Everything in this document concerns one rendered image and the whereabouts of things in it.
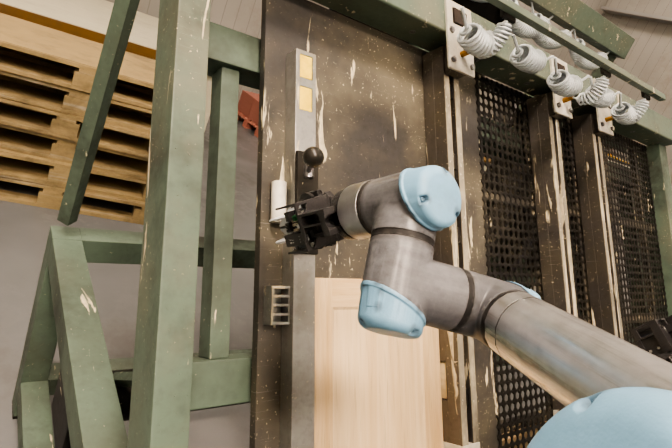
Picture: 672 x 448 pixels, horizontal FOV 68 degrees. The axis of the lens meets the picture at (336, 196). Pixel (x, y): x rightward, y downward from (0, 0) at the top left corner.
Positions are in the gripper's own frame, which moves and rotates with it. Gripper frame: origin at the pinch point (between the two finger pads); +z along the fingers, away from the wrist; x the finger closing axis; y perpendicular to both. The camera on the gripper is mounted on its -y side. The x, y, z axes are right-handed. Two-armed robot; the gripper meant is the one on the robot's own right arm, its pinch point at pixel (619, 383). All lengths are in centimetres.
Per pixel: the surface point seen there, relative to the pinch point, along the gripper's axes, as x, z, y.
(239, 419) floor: 1, 170, 42
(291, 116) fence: 60, 5, 58
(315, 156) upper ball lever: 62, -2, 42
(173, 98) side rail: 84, 3, 53
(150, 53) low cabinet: 16, 227, 361
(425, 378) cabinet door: 20.7, 30.0, 12.6
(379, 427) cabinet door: 34.5, 33.6, 4.6
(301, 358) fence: 56, 24, 16
